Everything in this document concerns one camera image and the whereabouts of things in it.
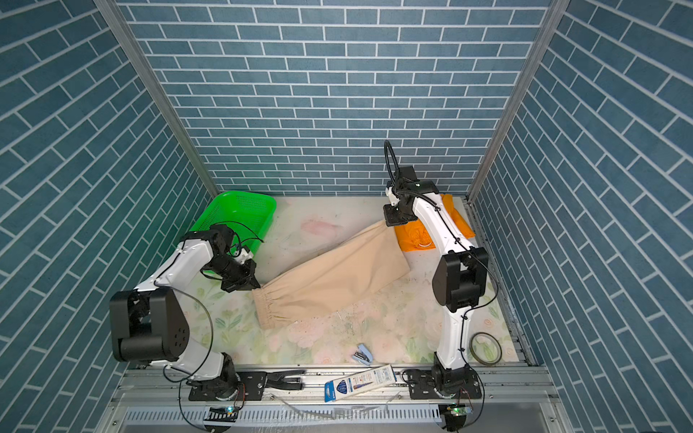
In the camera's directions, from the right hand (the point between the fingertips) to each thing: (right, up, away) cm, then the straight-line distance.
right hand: (391, 216), depth 91 cm
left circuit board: (-47, -54, -19) cm, 74 cm away
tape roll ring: (+31, -39, -10) cm, 51 cm away
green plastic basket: (-59, 0, +24) cm, 63 cm away
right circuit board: (+15, -53, -20) cm, 59 cm away
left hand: (-42, -21, -8) cm, 48 cm away
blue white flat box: (-11, -47, -18) cm, 51 cm away
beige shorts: (-20, -20, -4) cm, 29 cm away
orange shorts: (+11, -8, +13) cm, 19 cm away
